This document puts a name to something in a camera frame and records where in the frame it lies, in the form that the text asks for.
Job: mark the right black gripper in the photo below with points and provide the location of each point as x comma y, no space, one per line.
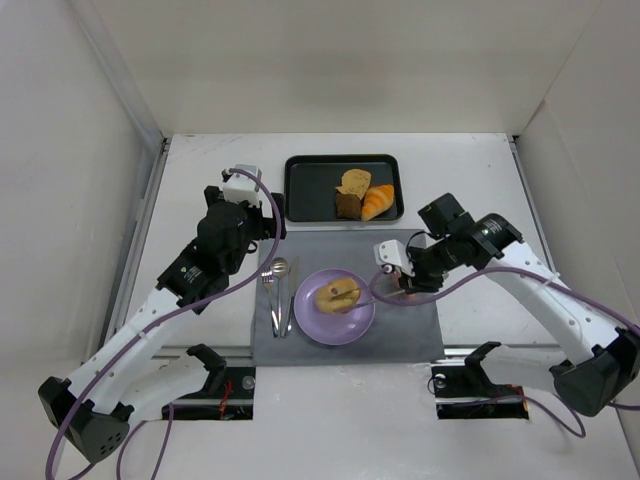
417,279

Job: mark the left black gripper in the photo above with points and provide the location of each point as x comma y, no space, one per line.
270,220

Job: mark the silver metal tongs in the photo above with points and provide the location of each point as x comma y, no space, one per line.
389,288

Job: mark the round donut bread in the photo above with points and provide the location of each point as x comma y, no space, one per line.
338,296

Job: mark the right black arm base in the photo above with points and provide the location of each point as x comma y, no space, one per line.
476,377

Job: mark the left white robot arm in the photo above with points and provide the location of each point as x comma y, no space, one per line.
95,407

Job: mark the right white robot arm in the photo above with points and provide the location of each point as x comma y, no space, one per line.
597,352

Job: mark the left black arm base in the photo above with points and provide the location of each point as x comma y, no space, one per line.
214,364

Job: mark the dark brown bread cube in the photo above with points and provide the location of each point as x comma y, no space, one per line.
348,206

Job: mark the silver fork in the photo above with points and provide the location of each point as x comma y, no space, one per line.
267,279

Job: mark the silver spoon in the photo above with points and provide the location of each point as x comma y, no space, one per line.
280,270

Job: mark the silver knife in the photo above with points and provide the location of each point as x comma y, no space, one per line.
292,284

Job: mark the orange croissant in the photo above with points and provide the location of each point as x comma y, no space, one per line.
377,200

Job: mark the black baking tray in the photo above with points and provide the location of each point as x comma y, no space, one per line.
310,183

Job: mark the flat seeded toast slice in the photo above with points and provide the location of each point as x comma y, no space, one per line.
355,182

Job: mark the purple plate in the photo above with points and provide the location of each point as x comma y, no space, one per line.
329,329

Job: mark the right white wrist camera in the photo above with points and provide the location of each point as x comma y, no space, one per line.
393,253

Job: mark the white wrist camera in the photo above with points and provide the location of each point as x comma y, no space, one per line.
393,253
238,188

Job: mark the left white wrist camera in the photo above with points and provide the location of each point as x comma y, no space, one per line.
238,188

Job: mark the aluminium table rail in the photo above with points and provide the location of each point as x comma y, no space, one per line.
149,175

